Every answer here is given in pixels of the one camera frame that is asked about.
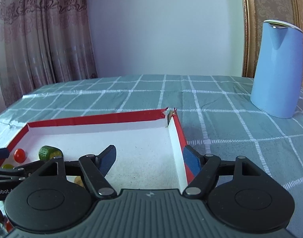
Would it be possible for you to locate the light blue kettle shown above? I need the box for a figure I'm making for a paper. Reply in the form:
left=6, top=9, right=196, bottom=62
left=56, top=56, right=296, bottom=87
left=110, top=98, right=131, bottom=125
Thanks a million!
left=250, top=19, right=303, bottom=119

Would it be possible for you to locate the red shallow cardboard box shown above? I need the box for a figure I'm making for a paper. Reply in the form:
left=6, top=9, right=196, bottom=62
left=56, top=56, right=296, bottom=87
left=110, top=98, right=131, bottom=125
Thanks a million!
left=0, top=108, right=193, bottom=190

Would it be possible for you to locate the large green tomato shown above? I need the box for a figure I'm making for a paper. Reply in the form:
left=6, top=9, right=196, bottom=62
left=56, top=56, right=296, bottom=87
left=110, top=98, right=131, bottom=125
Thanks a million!
left=2, top=164, right=14, bottom=169

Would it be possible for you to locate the gold framed headboard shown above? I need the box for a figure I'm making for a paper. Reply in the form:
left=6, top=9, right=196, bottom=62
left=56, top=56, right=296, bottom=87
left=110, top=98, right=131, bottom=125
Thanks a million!
left=242, top=0, right=303, bottom=87

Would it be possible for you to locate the small red cherry tomato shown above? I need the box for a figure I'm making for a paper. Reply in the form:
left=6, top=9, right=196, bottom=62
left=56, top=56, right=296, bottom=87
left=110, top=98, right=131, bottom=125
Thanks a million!
left=13, top=148, right=26, bottom=163

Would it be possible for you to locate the green cucumber piece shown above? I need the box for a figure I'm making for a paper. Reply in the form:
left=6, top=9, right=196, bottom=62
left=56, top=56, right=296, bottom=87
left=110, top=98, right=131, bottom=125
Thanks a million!
left=39, top=146, right=63, bottom=161

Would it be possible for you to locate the brown patterned curtain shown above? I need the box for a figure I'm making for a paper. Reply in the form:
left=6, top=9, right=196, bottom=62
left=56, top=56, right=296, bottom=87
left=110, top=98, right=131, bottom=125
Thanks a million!
left=0, top=0, right=97, bottom=106

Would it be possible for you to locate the teal checked bedspread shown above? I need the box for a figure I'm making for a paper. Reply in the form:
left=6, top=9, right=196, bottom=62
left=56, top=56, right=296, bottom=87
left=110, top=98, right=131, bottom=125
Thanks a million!
left=0, top=75, right=303, bottom=237

